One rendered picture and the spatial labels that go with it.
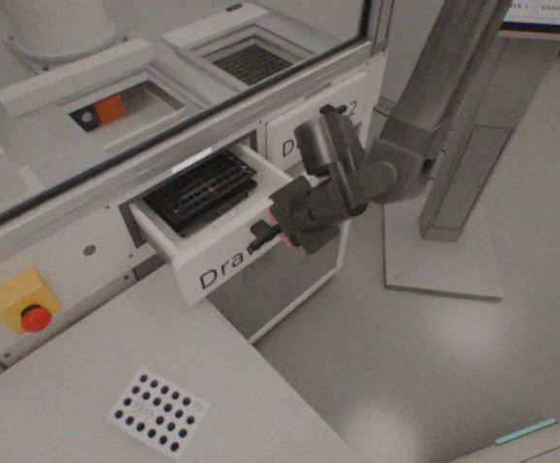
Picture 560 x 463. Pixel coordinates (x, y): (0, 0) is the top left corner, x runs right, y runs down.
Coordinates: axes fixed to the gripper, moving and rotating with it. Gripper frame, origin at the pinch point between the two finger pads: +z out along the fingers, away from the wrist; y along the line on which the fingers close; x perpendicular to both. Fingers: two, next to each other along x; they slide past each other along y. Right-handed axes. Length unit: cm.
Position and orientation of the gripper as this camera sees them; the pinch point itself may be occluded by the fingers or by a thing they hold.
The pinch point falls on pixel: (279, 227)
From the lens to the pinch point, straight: 66.1
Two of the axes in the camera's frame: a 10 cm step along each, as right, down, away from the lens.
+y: -5.5, -8.3, -0.9
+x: -7.2, 5.2, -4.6
